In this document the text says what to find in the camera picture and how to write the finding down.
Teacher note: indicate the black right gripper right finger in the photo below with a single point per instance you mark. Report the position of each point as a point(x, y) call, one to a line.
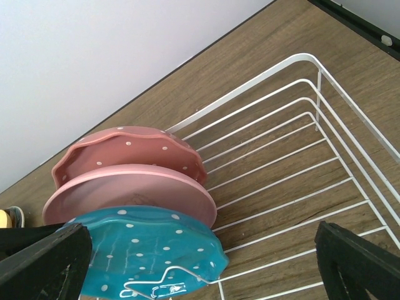
point(354, 268)

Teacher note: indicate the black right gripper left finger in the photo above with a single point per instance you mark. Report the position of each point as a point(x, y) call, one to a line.
point(52, 268)

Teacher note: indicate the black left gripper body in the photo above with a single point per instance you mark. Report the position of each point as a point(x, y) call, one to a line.
point(16, 239)

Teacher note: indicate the dark striped rim plate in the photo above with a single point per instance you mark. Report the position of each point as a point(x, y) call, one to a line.
point(17, 216)

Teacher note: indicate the teal plate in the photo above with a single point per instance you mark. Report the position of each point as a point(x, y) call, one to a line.
point(146, 251)

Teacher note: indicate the light pink plate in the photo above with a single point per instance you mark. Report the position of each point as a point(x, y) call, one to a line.
point(129, 185)

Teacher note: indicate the yellow plate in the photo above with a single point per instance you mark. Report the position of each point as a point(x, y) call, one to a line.
point(5, 220)

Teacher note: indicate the dark pink scalloped plate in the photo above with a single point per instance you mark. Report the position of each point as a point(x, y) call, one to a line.
point(129, 145)

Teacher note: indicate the white wire dish rack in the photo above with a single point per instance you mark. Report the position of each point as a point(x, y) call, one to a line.
point(285, 155)

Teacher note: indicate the black front mounting rail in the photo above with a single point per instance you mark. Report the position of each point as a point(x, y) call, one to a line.
point(375, 35)

